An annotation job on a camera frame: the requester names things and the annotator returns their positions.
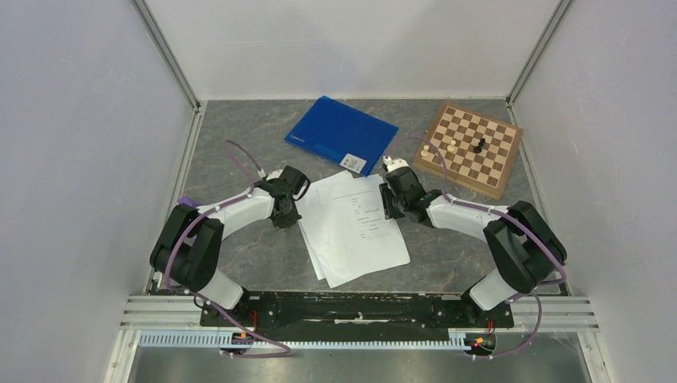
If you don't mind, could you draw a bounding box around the white paper sheet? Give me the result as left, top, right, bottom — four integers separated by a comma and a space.
325, 175, 410, 288

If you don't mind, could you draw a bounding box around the blue plastic folder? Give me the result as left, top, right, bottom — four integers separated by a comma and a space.
285, 96, 398, 176

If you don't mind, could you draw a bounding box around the printed text paper sheet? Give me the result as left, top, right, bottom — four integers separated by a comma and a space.
297, 171, 353, 282

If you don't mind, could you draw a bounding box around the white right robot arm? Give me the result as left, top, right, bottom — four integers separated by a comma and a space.
379, 165, 567, 326

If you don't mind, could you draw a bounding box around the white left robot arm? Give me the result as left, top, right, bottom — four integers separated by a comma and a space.
149, 166, 311, 326

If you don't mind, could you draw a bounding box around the wooden chessboard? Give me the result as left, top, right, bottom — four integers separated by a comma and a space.
413, 102, 524, 199

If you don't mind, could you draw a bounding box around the black chess piece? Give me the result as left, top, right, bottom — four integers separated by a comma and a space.
473, 138, 486, 154

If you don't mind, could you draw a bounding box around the purple plastic object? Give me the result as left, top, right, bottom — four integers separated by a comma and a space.
176, 196, 201, 207

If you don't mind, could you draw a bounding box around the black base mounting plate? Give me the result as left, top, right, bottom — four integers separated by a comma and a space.
229, 291, 514, 342

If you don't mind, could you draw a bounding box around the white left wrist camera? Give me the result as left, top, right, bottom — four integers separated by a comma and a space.
258, 169, 283, 181

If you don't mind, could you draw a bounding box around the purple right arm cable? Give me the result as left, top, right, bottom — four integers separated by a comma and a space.
388, 136, 568, 361

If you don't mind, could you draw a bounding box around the white slotted cable duct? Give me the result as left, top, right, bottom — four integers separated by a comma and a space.
138, 330, 488, 351

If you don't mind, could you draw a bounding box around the aluminium frame post left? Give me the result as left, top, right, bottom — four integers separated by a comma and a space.
130, 0, 202, 112

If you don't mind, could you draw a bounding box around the aluminium frame post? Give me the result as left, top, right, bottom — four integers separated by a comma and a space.
130, 0, 202, 112
505, 0, 573, 109

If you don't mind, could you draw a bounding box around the aluminium frame post right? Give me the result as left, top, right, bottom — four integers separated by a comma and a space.
505, 0, 573, 109

